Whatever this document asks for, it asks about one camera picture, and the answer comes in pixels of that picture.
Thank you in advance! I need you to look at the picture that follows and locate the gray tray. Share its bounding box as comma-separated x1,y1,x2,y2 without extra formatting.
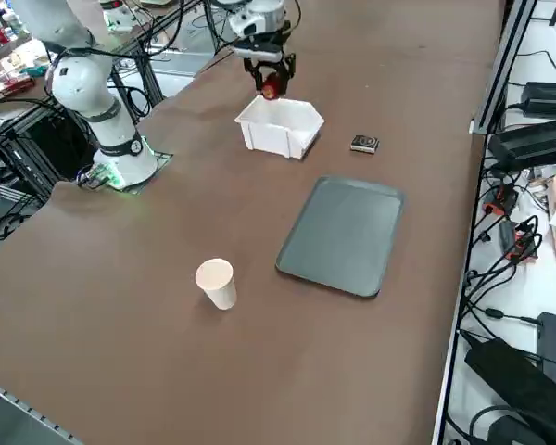
274,174,408,299

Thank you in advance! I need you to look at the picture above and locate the long dark power brick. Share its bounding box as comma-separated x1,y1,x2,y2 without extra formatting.
487,118,556,172

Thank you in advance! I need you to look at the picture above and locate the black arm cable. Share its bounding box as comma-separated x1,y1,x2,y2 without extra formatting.
45,0,302,61

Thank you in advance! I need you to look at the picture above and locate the white plastic box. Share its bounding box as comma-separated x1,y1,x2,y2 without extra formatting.
234,94,326,161

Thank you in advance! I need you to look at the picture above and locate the black cable with inline box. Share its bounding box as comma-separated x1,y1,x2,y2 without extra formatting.
461,303,541,325

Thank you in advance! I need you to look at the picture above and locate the large black power brick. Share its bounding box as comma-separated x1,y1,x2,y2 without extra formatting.
464,337,556,445

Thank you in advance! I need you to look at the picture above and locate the black frame post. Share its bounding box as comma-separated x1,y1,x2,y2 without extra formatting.
132,39,166,110

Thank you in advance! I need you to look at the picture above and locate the red apple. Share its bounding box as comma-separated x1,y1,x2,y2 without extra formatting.
260,72,283,101

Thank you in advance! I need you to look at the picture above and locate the small black printed box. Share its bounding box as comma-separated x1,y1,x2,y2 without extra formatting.
349,133,381,156

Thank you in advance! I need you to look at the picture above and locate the white device with red button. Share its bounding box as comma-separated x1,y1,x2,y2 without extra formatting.
102,0,136,33

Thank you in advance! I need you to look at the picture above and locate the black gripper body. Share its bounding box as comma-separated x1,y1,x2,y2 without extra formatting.
234,27,292,64

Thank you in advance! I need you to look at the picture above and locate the orange black plug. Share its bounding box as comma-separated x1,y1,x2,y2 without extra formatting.
484,183,521,217
499,215,544,265

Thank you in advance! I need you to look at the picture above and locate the aluminium profile post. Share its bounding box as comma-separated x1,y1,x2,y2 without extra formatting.
470,0,541,136

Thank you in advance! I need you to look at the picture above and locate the white paper cup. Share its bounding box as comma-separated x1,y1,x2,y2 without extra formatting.
194,258,239,312

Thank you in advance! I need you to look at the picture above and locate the black equipment rack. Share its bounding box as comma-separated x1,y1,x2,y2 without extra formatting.
0,99,98,205

